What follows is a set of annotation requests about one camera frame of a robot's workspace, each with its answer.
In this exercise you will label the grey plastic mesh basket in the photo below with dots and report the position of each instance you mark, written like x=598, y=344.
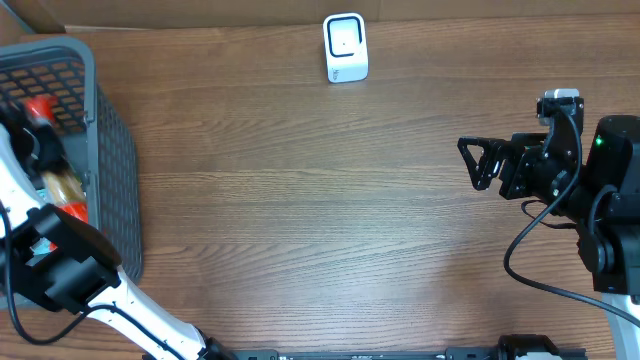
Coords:
x=100, y=147

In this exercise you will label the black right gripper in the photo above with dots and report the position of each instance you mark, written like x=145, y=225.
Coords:
x=479, y=172

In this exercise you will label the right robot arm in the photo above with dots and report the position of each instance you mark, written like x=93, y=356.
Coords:
x=597, y=193

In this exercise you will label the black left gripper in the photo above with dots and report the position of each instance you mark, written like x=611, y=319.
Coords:
x=62, y=160

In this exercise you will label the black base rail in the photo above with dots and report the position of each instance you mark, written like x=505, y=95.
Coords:
x=508, y=347

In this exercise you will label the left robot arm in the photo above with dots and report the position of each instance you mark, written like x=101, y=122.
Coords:
x=60, y=262

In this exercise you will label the white barcode scanner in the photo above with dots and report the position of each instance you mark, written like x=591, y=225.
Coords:
x=346, y=50

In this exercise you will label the orange spaghetti packet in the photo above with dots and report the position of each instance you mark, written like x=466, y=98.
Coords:
x=63, y=186

